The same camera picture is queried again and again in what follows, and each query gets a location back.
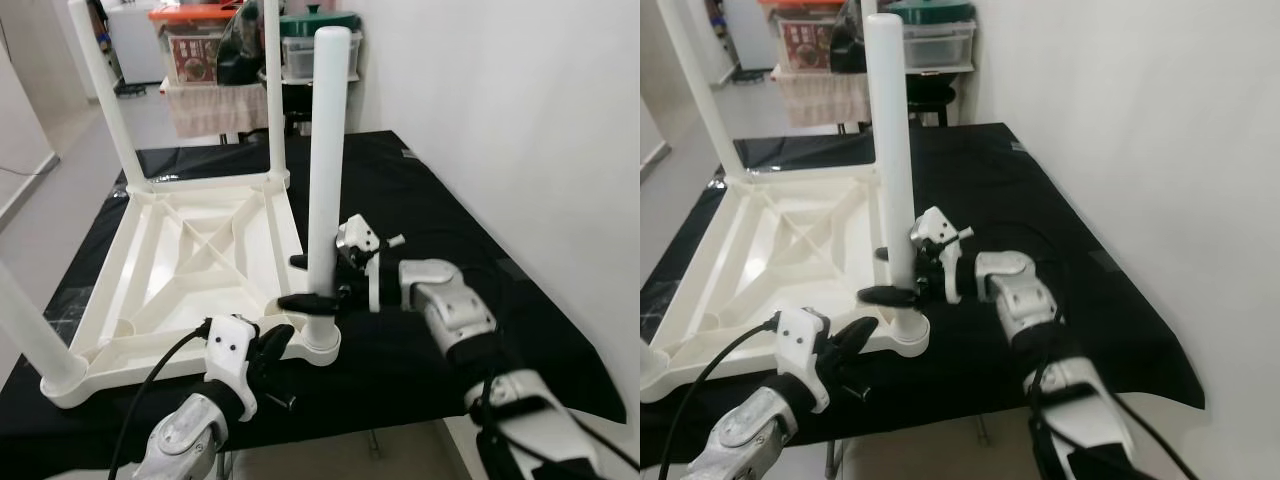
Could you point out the small black floor object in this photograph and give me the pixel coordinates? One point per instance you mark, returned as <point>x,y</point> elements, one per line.
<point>130,89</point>
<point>750,75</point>

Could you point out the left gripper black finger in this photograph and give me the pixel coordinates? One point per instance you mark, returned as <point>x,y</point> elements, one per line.
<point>853,335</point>
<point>275,340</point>
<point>849,358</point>
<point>271,363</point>

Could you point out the white appliance cabinet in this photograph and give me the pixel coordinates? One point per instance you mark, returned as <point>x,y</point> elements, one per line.
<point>135,40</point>
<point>748,35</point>

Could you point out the clear container with green lid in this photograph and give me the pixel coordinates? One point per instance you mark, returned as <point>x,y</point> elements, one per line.
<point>298,55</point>
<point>945,45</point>

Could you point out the black bag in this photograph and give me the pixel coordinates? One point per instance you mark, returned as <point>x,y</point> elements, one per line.
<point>848,50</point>
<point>240,60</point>

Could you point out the clear tape patch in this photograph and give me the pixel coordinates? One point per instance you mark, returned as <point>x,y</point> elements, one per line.
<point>1017,147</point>
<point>408,155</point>
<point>650,315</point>
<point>512,270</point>
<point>68,310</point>
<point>1105,262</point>

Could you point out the black stool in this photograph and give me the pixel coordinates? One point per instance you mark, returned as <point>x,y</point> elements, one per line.
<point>300,95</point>
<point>930,90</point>

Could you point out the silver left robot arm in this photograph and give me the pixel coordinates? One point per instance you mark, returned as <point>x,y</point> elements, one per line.
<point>190,435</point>
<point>750,430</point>

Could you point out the printed box with orange lid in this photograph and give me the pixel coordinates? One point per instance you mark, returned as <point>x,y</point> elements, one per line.
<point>800,45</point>
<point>190,55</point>

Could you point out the black tablecloth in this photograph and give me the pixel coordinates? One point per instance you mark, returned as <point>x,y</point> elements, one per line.
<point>450,200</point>
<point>1050,190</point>

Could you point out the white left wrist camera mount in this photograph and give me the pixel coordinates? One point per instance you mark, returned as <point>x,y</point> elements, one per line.
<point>230,350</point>
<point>800,342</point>

